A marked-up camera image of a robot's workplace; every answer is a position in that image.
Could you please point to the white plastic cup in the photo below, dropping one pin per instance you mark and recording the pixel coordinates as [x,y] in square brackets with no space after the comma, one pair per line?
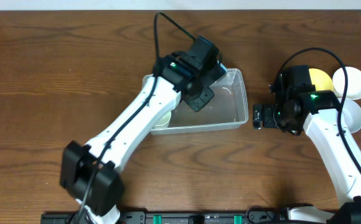
[164,121]

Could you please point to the white bowl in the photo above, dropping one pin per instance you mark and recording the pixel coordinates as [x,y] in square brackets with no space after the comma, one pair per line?
[352,114]
[354,83]

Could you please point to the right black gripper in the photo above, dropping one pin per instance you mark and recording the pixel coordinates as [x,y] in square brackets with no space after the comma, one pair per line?
[264,116]

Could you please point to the yellow plastic bowl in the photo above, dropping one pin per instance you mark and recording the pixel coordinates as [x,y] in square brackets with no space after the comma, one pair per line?
[321,80]

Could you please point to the white bowl upper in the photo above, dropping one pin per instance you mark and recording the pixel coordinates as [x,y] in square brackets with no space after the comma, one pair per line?
[354,83]

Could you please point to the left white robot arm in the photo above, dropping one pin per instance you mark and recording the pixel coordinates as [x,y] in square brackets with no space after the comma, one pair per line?
[91,172]

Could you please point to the white bowl lower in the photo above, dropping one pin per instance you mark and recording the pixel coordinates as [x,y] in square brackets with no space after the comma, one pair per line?
[352,114]

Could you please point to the clear plastic container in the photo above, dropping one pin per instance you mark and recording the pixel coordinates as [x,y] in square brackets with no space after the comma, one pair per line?
[228,109]

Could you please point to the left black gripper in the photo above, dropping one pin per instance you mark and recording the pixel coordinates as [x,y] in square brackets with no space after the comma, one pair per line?
[200,99]

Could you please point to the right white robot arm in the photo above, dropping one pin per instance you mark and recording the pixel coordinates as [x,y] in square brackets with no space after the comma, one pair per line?
[318,114]

